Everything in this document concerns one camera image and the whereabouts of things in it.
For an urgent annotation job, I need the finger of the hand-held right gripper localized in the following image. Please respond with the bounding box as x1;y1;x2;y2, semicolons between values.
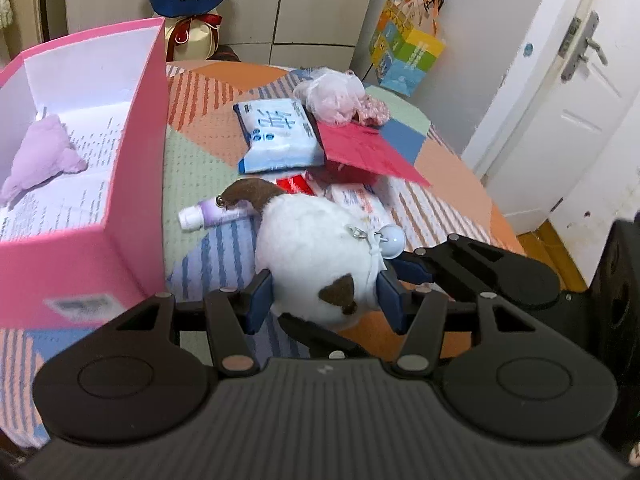
387;233;508;303
277;312;372;360

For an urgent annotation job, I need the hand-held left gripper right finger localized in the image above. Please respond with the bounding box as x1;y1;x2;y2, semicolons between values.
376;270;544;379

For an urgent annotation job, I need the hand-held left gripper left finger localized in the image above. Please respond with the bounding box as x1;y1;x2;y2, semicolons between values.
115;270;275;379

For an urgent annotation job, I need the white brown plush cat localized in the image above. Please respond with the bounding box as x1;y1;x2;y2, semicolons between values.
220;177;404;332

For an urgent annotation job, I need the pink white tissue pack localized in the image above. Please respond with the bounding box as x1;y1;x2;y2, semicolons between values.
322;182;394;234

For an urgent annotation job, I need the pink cardboard box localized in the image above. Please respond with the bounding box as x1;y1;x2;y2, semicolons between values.
0;16;169;332

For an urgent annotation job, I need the red envelope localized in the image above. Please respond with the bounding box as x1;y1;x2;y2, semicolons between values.
315;121;434;189

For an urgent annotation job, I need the pink floral cloth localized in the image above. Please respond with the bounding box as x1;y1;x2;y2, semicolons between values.
350;95;391;127

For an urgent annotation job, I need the white mesh bath puff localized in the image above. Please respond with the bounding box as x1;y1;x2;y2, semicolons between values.
292;66;369;125

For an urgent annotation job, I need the purple white tube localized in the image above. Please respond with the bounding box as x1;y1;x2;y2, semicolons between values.
178;197;251;232

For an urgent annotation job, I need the blue white wet wipes pack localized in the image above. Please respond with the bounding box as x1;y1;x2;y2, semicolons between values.
233;97;326;176

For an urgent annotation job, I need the white door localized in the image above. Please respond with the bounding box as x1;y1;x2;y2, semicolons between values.
461;0;640;222

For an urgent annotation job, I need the printed paper sheet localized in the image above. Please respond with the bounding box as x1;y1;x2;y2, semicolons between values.
0;102;132;242

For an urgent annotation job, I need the colourful paper gift bag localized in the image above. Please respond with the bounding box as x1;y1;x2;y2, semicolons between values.
368;0;446;97

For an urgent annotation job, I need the purple plush toy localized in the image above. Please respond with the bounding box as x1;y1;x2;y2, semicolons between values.
0;114;90;207

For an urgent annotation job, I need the beige wardrobe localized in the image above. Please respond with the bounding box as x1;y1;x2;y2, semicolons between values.
65;0;382;67

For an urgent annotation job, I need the flower bouquet blue wrap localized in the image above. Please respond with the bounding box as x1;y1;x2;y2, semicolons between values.
132;0;247;62

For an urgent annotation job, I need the silver door handle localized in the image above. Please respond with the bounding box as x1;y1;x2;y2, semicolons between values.
559;10;609;84

